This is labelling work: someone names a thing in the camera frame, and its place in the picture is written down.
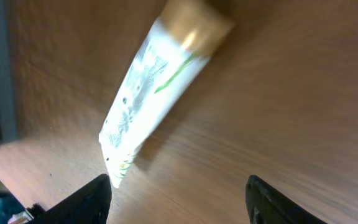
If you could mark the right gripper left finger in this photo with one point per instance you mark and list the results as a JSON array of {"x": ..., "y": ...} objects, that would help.
[{"x": 89, "y": 204}]

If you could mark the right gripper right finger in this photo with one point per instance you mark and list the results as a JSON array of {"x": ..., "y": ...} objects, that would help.
[{"x": 266, "y": 205}]

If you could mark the white tube gold cap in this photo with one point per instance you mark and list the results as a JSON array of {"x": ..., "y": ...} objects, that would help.
[{"x": 177, "y": 47}]

